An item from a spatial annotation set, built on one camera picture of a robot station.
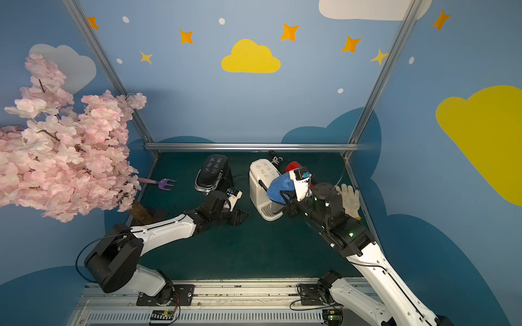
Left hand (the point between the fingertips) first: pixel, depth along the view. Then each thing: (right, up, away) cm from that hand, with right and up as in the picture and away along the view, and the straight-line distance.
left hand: (244, 210), depth 87 cm
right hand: (+16, +11, -21) cm, 28 cm away
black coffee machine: (-12, +15, -5) cm, 20 cm away
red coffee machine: (+21, +20, +4) cm, 30 cm away
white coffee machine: (+7, +17, -4) cm, 19 cm away
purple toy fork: (-46, +11, +20) cm, 52 cm away
